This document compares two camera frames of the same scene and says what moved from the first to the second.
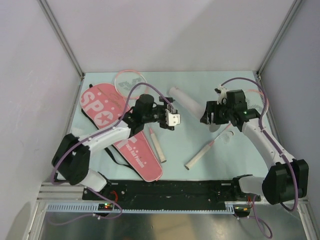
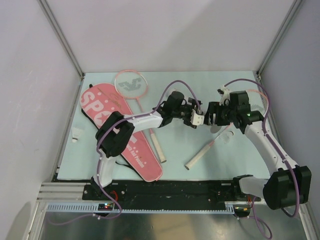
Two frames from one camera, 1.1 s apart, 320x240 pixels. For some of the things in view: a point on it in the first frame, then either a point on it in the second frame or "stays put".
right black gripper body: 221,115 stays put
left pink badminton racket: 132,84 stays put
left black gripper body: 159,114 → 186,111
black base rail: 217,191 stays put
